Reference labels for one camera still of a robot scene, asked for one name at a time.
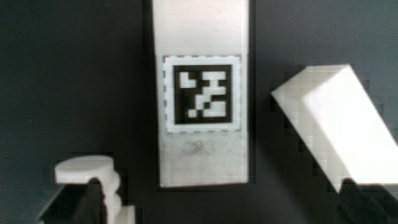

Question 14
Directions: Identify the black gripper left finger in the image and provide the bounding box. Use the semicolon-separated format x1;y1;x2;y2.
37;178;106;224

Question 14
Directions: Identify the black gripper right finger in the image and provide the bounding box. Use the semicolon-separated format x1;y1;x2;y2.
335;179;398;224

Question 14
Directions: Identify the white table leg three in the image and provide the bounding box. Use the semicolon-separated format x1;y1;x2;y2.
54;155;134;224

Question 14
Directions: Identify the white obstacle fence bar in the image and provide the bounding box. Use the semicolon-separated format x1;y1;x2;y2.
271;64;398;190

